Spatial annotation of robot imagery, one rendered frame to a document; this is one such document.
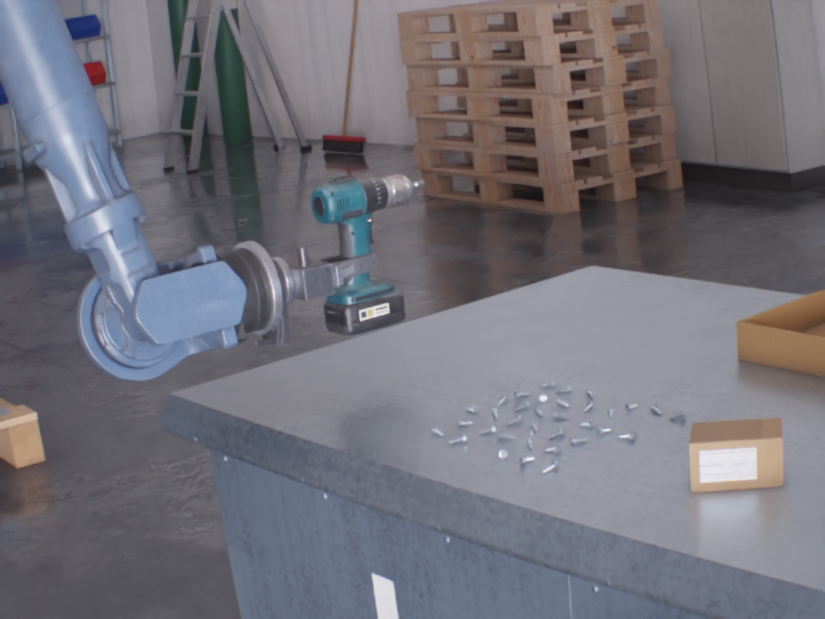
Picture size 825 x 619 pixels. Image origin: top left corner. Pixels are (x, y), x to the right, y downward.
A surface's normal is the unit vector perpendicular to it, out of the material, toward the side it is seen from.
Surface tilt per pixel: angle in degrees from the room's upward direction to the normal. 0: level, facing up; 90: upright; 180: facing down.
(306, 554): 90
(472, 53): 90
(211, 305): 75
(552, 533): 67
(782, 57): 90
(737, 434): 0
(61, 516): 0
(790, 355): 90
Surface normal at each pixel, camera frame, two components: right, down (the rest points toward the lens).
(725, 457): -0.23, 0.25
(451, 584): -0.78, 0.22
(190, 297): 0.52, -0.13
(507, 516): -0.76, -0.16
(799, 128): 0.57, 0.12
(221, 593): -0.11, -0.97
